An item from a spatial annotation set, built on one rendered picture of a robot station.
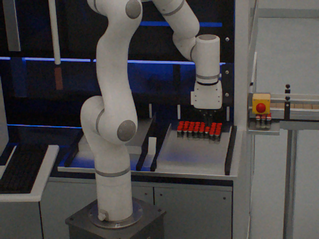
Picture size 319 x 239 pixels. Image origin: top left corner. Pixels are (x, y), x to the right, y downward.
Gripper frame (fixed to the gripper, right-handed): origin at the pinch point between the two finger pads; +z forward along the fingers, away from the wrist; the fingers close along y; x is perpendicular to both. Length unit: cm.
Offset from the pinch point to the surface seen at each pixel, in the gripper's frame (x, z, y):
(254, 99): -38.6, 7.8, -15.2
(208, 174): 0.3, 22.3, -0.2
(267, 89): -299, 110, -15
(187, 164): -2.1, 19.8, 8.0
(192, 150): -18.5, 22.1, 8.1
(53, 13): -32, -29, 65
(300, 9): -498, 101, -43
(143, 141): -18.0, 18.8, 28.2
